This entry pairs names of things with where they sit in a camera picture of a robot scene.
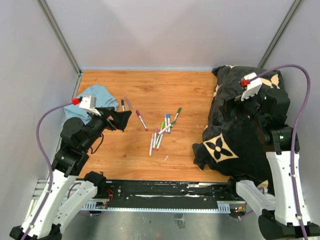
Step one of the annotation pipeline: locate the purple cap marker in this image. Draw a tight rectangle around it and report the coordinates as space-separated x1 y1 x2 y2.
135 110 148 131

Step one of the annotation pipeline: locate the black floral pillow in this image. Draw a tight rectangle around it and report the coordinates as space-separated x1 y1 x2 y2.
192 65 286 194

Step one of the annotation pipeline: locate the beige cap marker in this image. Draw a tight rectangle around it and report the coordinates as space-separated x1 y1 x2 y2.
148 133 155 156

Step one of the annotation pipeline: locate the dark green rainbow marker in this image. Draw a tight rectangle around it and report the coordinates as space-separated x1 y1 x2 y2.
171 107 182 128

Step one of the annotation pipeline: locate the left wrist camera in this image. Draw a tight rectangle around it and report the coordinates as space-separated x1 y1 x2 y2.
71 94 101 116

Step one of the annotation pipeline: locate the light blue cloth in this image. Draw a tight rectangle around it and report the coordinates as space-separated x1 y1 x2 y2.
64 84 119 124

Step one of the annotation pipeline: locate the pink cap marker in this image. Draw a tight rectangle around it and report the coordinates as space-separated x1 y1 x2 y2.
152 128 158 150

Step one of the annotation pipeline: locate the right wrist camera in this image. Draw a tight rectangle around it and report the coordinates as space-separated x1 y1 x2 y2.
240 72 263 102

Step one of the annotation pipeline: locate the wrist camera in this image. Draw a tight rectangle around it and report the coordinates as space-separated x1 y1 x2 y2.
71 94 101 116
240 72 263 102

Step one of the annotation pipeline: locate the dark blue marker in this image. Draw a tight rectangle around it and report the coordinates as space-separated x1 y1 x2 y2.
121 99 125 111

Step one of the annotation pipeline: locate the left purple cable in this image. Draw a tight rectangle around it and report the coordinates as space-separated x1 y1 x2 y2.
19 101 76 240

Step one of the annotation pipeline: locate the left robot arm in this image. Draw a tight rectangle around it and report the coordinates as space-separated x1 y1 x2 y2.
9 107 132 240

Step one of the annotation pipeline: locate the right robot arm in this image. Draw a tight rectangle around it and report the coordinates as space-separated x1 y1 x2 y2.
226 88 320 240

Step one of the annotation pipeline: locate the light green cap marker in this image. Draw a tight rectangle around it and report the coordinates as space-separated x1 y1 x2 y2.
154 121 166 147

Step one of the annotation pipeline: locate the grey clear pen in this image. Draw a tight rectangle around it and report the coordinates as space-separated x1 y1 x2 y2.
124 95 133 111

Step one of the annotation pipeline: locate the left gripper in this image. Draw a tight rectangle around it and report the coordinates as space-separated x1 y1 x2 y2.
81 106 132 151

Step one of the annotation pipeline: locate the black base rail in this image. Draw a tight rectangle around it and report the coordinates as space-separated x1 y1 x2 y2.
82 179 246 214

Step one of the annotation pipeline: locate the sky blue cap marker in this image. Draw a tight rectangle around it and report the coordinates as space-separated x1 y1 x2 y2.
166 113 171 134

